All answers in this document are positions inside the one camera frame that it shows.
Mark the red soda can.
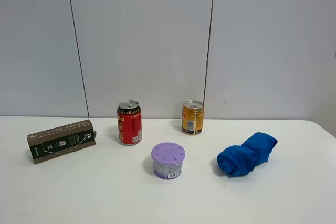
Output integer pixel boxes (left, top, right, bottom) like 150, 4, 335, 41
117, 100, 142, 145

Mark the purple lidded air freshener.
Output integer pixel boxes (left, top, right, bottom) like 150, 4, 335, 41
151, 142, 186, 180

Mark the gold drink can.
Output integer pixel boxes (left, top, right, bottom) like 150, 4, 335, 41
181, 100, 204, 135

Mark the brown green cardboard box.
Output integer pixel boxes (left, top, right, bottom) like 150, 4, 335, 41
27, 120, 97, 164

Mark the blue towel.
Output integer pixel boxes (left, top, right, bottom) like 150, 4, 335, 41
217, 132, 278, 177

